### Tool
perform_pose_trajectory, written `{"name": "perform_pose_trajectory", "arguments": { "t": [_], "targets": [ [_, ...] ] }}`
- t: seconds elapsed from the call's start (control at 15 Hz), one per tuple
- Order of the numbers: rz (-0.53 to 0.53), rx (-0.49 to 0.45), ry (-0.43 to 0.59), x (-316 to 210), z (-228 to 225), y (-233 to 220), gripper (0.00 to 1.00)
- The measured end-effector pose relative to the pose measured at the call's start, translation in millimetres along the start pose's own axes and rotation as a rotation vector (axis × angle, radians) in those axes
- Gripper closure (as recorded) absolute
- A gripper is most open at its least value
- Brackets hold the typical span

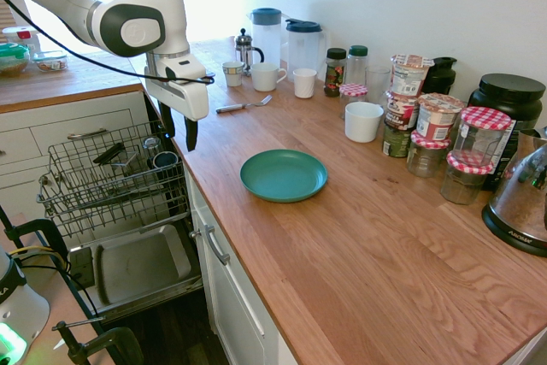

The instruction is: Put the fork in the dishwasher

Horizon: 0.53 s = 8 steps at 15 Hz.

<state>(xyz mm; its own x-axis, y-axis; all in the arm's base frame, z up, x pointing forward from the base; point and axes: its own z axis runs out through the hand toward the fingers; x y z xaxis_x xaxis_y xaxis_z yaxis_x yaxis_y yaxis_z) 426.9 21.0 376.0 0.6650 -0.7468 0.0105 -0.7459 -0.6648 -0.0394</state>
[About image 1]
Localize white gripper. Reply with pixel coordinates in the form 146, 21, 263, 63
144, 52, 210, 153

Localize silver fork white handle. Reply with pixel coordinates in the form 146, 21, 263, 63
215, 94, 274, 115

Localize open grey dishwasher door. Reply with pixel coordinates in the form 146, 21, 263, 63
68, 223, 204, 323

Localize dark blue cup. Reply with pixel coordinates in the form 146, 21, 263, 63
152, 150, 179, 170

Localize patterned paper cup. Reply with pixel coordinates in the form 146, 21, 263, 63
221, 61, 245, 87

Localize black kitchen utensil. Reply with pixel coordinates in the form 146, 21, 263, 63
92, 142, 126, 166

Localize glass french press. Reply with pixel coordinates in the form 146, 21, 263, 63
233, 27, 265, 78

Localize teal plastic plate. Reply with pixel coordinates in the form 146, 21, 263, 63
239, 149, 329, 203

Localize tall pitcher blue lid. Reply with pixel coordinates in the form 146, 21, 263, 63
250, 7, 283, 71

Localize white drawer front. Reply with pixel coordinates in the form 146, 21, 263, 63
0, 91, 149, 178

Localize white ribbed cup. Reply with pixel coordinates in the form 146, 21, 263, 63
292, 68, 318, 99

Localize clear food container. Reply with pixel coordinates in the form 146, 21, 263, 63
32, 50, 69, 72

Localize short pitcher blue lid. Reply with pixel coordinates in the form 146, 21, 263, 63
285, 18, 328, 78

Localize spice jar black lid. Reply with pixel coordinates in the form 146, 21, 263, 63
323, 47, 347, 97

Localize black C clamp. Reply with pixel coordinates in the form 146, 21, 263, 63
0, 206, 69, 272

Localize white cabinet door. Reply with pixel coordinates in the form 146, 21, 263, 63
187, 172, 279, 365

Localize small jar checkered lid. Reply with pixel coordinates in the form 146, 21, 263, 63
338, 83, 368, 121

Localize food container green lid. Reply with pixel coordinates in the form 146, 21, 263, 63
0, 43, 31, 76

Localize wide white mug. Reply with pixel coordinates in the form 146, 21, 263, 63
344, 102, 385, 143

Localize food container red clips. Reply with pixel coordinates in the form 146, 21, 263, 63
2, 26, 39, 52

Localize spice jar green lid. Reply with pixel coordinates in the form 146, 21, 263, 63
346, 44, 369, 86

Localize clear drinking glass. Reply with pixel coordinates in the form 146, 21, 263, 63
365, 65, 392, 105

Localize green ice cream tub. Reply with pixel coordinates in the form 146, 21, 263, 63
381, 121, 414, 158

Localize red brown ice cream tub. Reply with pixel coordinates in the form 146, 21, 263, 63
385, 91, 420, 131

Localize black screw clamp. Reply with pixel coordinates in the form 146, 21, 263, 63
51, 315, 144, 365

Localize white ice cream tub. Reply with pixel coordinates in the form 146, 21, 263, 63
391, 54, 436, 97

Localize glass jar checkered lid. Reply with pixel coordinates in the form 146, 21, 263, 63
405, 129, 452, 179
439, 151, 495, 206

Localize black shaker bottle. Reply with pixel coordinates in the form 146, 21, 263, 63
421, 56, 458, 96

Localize large jar checkered lid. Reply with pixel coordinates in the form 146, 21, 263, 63
451, 106, 513, 168

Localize black protein powder tub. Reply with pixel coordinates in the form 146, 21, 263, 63
468, 73, 547, 191

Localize stainless steel electric kettle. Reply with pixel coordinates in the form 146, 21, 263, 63
481, 126, 547, 258

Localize metal drawer handle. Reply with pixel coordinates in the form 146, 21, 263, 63
67, 127, 110, 140

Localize white mug with handle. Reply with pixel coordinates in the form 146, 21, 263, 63
250, 62, 288, 92

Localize wire dishwasher rack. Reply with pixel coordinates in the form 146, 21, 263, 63
36, 120, 191, 240

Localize metal cabinet door handle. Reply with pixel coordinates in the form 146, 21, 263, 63
190, 224, 231, 266

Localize yellow cables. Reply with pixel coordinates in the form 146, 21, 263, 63
8, 245, 69, 272

